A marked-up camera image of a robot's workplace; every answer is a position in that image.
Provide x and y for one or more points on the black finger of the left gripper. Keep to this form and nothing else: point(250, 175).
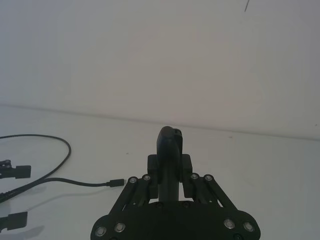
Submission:
point(17, 221)
point(21, 171)

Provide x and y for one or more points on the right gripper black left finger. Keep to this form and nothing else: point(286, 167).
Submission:
point(153, 175)

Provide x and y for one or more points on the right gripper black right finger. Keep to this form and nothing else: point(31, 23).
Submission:
point(186, 175)

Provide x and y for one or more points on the white table cloth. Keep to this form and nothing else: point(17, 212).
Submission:
point(237, 170)

